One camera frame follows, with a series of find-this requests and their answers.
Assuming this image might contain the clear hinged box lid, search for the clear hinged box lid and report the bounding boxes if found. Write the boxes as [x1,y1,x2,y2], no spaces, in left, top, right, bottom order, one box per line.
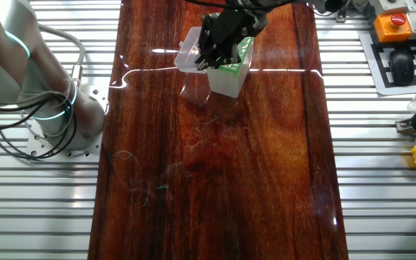
[173,26,209,75]

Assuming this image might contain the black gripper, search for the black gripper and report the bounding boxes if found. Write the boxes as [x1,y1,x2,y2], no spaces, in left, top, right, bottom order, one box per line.
[193,7,270,72]

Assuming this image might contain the grey cable metal connector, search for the grey cable metal connector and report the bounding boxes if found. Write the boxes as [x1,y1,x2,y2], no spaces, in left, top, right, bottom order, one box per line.
[36,22,87,90]

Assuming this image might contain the black computer mouse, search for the black computer mouse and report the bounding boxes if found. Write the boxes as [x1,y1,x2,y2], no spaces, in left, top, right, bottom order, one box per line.
[389,49,416,87]

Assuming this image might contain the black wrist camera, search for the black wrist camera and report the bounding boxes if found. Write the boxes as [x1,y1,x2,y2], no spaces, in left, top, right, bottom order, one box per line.
[324,0,343,14]

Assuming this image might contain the orange emergency stop box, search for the orange emergency stop box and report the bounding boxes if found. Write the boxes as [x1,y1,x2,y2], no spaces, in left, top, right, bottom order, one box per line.
[373,13,414,43]

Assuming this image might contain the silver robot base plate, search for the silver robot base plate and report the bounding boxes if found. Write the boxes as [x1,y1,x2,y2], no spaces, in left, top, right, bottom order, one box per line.
[25,84,110,163]

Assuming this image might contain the small silver metal bracket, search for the small silver metal bracket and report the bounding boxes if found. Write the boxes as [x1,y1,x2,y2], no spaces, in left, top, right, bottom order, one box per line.
[334,9,352,23]

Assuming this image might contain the translucent tip box green rack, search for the translucent tip box green rack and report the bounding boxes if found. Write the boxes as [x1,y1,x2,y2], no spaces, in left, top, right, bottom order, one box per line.
[207,35,255,100]

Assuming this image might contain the black white calibration sheet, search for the black white calibration sheet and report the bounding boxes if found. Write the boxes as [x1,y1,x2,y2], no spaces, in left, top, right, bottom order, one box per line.
[358,30,416,97]

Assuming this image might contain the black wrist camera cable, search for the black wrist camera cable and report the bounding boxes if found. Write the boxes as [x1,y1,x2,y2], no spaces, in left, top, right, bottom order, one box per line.
[184,0,326,11]

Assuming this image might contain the glossy wood grain board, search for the glossy wood grain board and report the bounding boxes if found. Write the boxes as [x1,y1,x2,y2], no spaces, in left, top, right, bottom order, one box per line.
[87,0,350,260]

